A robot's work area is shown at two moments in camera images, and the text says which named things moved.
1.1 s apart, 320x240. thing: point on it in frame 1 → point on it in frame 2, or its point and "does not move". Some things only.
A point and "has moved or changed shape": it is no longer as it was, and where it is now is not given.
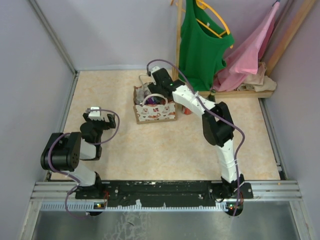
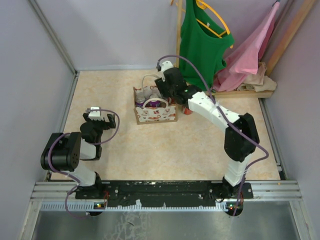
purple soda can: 150,101 has moved or changed shape
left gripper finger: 85,116 does not move
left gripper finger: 112,123 does not move
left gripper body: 100,125 does not move
